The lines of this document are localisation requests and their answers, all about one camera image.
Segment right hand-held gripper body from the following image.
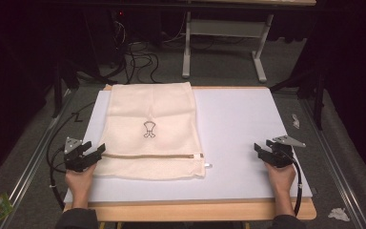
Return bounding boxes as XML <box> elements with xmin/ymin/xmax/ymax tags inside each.
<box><xmin>265</xmin><ymin>135</ymin><xmax>307</xmax><ymax>169</ymax></box>

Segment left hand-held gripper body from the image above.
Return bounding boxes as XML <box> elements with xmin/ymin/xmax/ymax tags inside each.
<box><xmin>63</xmin><ymin>136</ymin><xmax>97</xmax><ymax>174</ymax></box>

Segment cream mesh laundry bag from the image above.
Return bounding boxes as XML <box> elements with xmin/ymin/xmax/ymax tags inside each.
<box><xmin>92</xmin><ymin>81</ymin><xmax>214</xmax><ymax>181</ymax></box>

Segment person's right hand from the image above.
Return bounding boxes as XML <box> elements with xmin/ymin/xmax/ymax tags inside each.
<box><xmin>264</xmin><ymin>161</ymin><xmax>297</xmax><ymax>196</ymax></box>

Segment person's left hand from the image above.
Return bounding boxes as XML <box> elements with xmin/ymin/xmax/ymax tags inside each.
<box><xmin>65</xmin><ymin>163</ymin><xmax>97</xmax><ymax>196</ymax></box>

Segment white board mat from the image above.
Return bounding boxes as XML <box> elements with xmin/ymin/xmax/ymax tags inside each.
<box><xmin>63</xmin><ymin>88</ymin><xmax>314</xmax><ymax>204</ymax></box>

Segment black metal stand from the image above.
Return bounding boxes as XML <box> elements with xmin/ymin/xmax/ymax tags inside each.
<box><xmin>51</xmin><ymin>58</ymin><xmax>81</xmax><ymax>119</ymax></box>
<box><xmin>269</xmin><ymin>68</ymin><xmax>328</xmax><ymax>132</ymax></box>

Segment crumpled white paper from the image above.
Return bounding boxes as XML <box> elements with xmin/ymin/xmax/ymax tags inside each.
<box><xmin>328</xmin><ymin>207</ymin><xmax>351</xmax><ymax>223</ymax></box>

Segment wooden table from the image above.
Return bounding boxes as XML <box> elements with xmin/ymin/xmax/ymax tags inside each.
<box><xmin>62</xmin><ymin>83</ymin><xmax>318</xmax><ymax>222</ymax></box>

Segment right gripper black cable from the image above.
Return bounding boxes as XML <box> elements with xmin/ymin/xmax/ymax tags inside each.
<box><xmin>279</xmin><ymin>148</ymin><xmax>304</xmax><ymax>218</ymax></box>

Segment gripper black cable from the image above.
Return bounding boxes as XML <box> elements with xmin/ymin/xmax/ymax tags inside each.
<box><xmin>279</xmin><ymin>148</ymin><xmax>304</xmax><ymax>218</ymax></box>
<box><xmin>48</xmin><ymin>145</ymin><xmax>67</xmax><ymax>212</ymax></box>

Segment thin black floor cable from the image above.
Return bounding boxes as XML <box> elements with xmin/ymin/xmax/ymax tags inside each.
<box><xmin>46</xmin><ymin>100</ymin><xmax>97</xmax><ymax>175</ymax></box>

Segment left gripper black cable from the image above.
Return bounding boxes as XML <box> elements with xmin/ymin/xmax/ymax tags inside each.
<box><xmin>48</xmin><ymin>145</ymin><xmax>67</xmax><ymax>212</ymax></box>

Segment metal floor rail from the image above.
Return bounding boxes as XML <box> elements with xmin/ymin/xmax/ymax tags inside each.
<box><xmin>0</xmin><ymin>88</ymin><xmax>78</xmax><ymax>229</ymax></box>
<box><xmin>299</xmin><ymin>97</ymin><xmax>366</xmax><ymax>229</ymax></box>

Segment tangle of black floor cables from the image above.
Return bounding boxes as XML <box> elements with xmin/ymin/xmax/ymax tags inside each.
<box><xmin>109</xmin><ymin>18</ymin><xmax>165</xmax><ymax>86</ymax></box>

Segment white metal desk frame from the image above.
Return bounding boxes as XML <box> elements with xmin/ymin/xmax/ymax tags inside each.
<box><xmin>181</xmin><ymin>10</ymin><xmax>275</xmax><ymax>84</ymax></box>

